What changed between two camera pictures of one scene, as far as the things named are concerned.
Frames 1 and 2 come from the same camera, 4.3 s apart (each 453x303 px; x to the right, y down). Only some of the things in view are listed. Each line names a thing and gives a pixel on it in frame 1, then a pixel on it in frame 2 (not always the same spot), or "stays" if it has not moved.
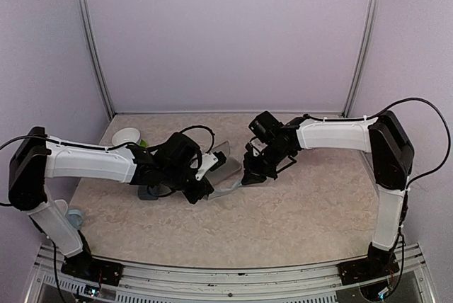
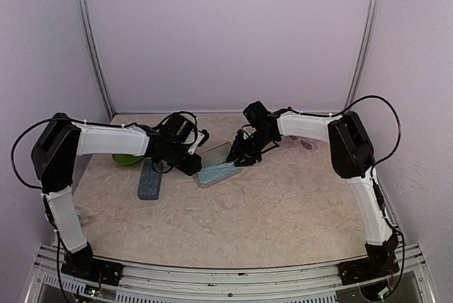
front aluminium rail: [54, 282] stays
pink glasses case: [230, 168] stays
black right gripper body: [264, 165] -> [256, 141]
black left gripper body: [192, 195] -> [188, 168]
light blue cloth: [219, 192] -> [211, 174]
